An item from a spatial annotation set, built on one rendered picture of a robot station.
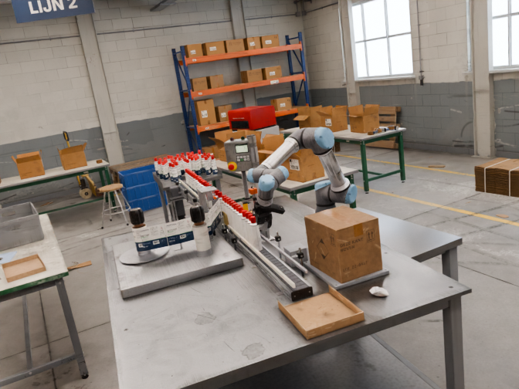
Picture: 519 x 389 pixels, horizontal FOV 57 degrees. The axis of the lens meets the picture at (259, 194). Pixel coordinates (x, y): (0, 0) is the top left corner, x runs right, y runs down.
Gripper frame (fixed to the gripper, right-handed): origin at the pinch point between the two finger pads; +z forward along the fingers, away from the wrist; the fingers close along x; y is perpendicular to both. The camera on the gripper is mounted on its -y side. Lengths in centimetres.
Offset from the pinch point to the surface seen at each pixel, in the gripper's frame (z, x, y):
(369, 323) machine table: -17, 76, -13
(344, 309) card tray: -10, 64, -10
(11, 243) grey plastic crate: 107, -141, 152
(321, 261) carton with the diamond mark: 1.1, 28.7, -18.0
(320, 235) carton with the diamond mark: -11.7, 23.0, -18.2
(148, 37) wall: 254, -787, -75
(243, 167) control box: 3, -54, -7
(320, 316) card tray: -10, 63, 1
